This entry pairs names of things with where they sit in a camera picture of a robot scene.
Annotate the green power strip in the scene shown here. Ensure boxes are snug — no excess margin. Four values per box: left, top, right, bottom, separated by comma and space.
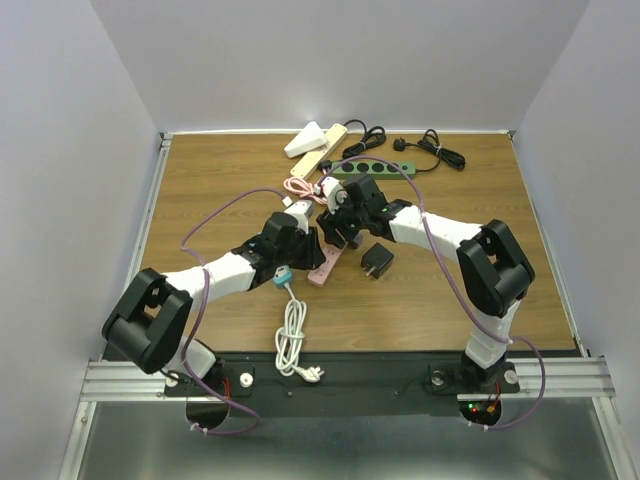
332, 160, 417, 180

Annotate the black cable of cream strip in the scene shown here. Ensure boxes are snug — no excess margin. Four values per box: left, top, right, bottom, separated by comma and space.
319, 118, 388, 174

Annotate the white coiled cable with plug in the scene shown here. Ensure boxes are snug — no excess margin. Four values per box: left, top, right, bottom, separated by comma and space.
274, 284, 326, 385

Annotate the cream power strip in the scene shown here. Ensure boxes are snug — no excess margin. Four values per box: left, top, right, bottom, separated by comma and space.
290, 123, 347, 179

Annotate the black cable of green strip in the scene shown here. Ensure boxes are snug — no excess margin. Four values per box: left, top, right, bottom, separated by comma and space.
393, 128, 467, 173

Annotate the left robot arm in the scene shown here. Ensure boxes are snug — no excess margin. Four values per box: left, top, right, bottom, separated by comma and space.
102, 212, 325, 394

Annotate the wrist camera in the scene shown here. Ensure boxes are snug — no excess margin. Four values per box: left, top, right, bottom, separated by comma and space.
320, 176, 348, 213
284, 199, 315, 233

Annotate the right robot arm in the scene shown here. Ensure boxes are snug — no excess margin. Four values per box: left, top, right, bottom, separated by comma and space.
313, 174, 535, 390

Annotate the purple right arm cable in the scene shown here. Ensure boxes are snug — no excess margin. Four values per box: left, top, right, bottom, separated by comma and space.
317, 167, 547, 432

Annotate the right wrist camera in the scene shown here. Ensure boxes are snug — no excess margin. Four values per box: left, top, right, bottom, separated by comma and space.
320, 176, 348, 213

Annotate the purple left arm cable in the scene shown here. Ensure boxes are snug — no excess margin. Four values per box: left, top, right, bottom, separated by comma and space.
179, 187, 289, 437

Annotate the white wedge adapter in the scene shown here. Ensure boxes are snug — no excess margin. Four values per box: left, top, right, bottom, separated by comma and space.
284, 121, 328, 158

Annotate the pink power strip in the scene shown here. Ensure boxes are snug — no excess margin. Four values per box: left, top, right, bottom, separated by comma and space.
307, 245, 344, 287

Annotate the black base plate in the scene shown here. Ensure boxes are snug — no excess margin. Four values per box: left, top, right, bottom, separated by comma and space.
164, 351, 521, 420

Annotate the teal travel adapter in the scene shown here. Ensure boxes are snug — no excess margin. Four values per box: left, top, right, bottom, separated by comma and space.
272, 266, 294, 289

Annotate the aluminium frame rail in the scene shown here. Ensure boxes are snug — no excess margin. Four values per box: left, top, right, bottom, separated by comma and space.
57, 131, 174, 480

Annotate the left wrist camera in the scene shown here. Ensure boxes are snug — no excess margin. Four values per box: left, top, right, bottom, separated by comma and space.
284, 199, 315, 233

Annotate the black charger block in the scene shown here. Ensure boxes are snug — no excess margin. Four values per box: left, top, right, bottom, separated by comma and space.
360, 243, 395, 279

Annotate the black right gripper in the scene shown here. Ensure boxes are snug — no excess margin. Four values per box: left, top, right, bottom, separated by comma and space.
316, 190, 367, 250

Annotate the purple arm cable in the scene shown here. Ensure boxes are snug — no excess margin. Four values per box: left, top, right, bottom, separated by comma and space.
179, 187, 289, 437
317, 167, 547, 432

